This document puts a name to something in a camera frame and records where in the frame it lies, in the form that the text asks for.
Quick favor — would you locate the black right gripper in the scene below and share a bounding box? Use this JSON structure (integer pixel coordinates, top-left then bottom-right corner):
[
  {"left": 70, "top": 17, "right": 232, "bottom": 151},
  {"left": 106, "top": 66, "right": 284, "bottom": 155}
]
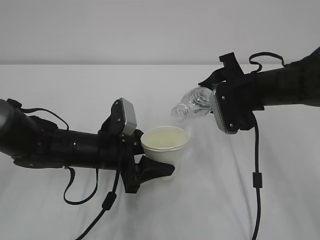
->
[{"left": 198, "top": 52, "right": 264, "bottom": 128}]

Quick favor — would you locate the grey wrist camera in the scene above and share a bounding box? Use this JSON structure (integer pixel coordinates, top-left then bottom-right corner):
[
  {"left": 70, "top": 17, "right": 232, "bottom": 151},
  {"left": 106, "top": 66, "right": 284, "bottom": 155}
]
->
[
  {"left": 209, "top": 81, "right": 254, "bottom": 135},
  {"left": 109, "top": 97, "right": 137, "bottom": 136}
]

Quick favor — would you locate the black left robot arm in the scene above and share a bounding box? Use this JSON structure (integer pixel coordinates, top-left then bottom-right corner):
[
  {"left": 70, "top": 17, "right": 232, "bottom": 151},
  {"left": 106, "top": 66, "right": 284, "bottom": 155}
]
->
[{"left": 0, "top": 98, "right": 175, "bottom": 194}]

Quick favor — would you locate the white paper cup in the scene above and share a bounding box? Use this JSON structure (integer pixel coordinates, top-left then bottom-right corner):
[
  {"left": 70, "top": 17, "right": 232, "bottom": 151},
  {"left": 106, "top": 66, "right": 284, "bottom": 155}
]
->
[{"left": 140, "top": 126, "right": 190, "bottom": 181}]

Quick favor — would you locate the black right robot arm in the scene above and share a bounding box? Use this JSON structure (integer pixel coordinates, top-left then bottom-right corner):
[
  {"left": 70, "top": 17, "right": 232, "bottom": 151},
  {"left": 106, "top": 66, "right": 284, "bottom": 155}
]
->
[{"left": 198, "top": 48, "right": 320, "bottom": 134}]

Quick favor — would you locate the black left camera cable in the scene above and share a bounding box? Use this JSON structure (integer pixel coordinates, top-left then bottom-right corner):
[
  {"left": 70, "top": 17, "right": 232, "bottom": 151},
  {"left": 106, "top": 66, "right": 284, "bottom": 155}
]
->
[{"left": 7, "top": 99, "right": 126, "bottom": 240}]

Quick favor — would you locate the clear water bottle green label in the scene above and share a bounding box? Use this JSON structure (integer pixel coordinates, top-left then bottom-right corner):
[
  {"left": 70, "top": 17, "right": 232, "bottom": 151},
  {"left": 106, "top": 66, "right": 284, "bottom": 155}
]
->
[{"left": 171, "top": 87, "right": 212, "bottom": 122}]

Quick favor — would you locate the black right camera cable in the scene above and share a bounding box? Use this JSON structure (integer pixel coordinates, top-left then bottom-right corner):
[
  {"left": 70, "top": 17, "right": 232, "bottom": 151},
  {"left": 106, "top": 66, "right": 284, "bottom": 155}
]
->
[{"left": 248, "top": 51, "right": 287, "bottom": 240}]

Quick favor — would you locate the black camera cable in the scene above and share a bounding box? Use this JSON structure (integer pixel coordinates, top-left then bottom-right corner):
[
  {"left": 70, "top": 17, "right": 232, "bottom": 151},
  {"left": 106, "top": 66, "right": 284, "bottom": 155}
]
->
[
  {"left": 248, "top": 51, "right": 287, "bottom": 240},
  {"left": 7, "top": 99, "right": 126, "bottom": 240}
]

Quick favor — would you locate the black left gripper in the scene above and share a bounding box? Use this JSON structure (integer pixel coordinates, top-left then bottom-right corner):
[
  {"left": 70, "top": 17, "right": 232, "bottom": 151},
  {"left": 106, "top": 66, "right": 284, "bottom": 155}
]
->
[{"left": 96, "top": 119, "right": 176, "bottom": 195}]

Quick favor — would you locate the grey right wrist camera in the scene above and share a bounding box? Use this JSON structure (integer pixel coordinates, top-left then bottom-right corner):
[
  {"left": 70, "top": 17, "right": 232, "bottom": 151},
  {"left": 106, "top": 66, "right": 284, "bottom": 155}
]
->
[{"left": 209, "top": 81, "right": 254, "bottom": 135}]

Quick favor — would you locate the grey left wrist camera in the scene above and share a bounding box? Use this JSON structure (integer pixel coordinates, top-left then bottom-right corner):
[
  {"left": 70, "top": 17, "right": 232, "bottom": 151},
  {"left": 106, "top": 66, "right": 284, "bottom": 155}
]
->
[{"left": 109, "top": 97, "right": 137, "bottom": 136}]

